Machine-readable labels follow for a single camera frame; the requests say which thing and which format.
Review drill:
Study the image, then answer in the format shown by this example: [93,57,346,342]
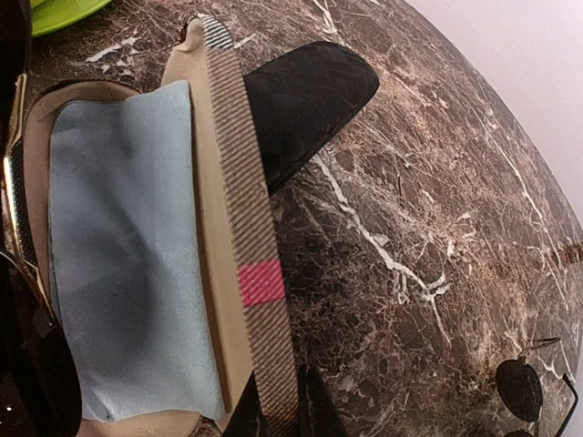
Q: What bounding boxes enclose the green plate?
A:
[31,0,111,37]

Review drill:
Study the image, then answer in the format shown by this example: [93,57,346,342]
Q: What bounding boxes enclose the black quilted glasses case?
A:
[243,41,379,195]

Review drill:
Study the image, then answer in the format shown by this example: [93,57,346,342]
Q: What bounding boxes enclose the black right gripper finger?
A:
[299,364,348,437]

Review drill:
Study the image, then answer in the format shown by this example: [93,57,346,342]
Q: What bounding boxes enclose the black round sunglasses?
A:
[495,337,561,437]

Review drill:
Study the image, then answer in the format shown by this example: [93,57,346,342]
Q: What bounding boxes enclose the blue cleaning cloth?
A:
[48,80,224,422]

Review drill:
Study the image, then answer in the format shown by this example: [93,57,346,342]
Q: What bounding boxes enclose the gold frame sunglasses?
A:
[1,73,81,436]

